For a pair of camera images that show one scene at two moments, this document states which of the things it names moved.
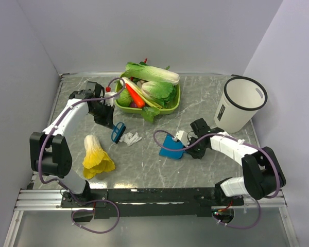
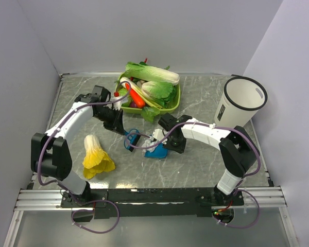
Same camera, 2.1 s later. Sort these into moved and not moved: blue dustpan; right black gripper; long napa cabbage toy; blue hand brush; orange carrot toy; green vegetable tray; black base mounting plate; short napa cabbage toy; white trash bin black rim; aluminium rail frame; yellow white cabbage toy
Moved: right black gripper; blue hand brush; blue dustpan
Not moved: orange carrot toy; green vegetable tray; yellow white cabbage toy; short napa cabbage toy; black base mounting plate; aluminium rail frame; long napa cabbage toy; white trash bin black rim
